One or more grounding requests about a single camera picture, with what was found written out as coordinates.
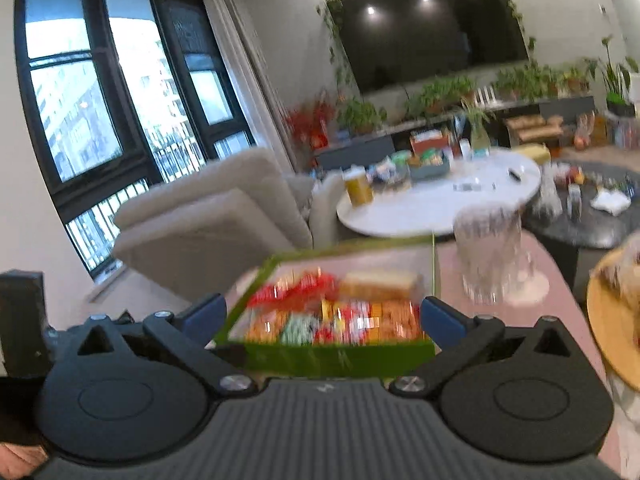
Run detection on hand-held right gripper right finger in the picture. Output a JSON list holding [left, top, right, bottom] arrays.
[[390, 296, 576, 398]]

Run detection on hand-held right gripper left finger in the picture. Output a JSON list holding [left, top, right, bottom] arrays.
[[67, 293, 252, 397]]

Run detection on pile of snack packets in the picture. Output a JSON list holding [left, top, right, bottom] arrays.
[[320, 300, 423, 346]]

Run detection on clear bread packet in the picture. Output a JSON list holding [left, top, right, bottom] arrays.
[[340, 270, 426, 303]]

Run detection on long red snack packet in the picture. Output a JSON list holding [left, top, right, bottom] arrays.
[[247, 272, 341, 306]]

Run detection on green printed snack packet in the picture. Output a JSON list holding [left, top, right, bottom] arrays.
[[280, 312, 321, 346]]

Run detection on green cardboard box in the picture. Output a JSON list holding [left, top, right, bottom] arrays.
[[207, 234, 441, 378]]

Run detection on person's left hand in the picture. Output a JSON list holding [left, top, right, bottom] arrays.
[[0, 442, 50, 478]]

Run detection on glass mug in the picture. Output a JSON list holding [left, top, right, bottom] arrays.
[[452, 205, 533, 303]]

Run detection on beige armchair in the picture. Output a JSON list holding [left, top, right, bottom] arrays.
[[112, 147, 346, 286]]

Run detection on white round table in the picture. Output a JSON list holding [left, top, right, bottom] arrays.
[[336, 150, 542, 237]]

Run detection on dark round table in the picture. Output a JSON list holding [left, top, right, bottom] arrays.
[[520, 160, 640, 248]]

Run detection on grey tray of items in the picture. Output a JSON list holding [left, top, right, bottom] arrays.
[[409, 152, 451, 181]]

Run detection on yellow can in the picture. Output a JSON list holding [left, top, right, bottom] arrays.
[[344, 166, 375, 207]]

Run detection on clear plastic bag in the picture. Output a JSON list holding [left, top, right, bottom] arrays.
[[532, 162, 563, 218]]

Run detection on round wooden side table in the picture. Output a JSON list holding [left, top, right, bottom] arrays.
[[586, 247, 640, 393]]

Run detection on orange box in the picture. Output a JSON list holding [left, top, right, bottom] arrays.
[[411, 130, 446, 153]]

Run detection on plastic bag of food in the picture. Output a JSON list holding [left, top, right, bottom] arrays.
[[597, 232, 640, 311]]

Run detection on grey television cabinet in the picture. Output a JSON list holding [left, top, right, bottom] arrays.
[[315, 95, 596, 171]]

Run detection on glass vase with plant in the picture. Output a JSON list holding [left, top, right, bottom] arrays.
[[455, 100, 496, 153]]

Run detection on white tissue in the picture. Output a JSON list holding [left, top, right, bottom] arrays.
[[590, 190, 632, 213]]

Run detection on floral rug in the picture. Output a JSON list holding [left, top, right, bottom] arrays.
[[607, 375, 640, 480]]

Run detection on brown cardboard box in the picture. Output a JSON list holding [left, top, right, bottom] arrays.
[[505, 115, 563, 147]]

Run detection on black framed window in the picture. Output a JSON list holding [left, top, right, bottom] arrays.
[[15, 0, 258, 281]]

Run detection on red flower plant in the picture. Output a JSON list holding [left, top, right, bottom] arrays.
[[285, 97, 336, 153]]

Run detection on potted green plant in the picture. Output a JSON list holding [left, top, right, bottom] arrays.
[[492, 62, 561, 101], [405, 76, 476, 117], [337, 97, 388, 135]]

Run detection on white curtain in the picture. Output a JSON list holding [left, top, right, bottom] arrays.
[[197, 0, 301, 171]]

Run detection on clear storage boxes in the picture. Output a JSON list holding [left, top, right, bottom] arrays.
[[602, 112, 640, 148]]

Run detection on trailing vine plant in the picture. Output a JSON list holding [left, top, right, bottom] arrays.
[[317, 0, 538, 91]]

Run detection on small potted plant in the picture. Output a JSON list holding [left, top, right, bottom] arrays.
[[562, 65, 591, 93]]

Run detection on tall leafy plant black pot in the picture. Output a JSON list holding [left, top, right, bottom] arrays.
[[585, 35, 640, 116]]

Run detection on wall television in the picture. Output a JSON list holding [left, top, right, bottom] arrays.
[[337, 0, 530, 95]]

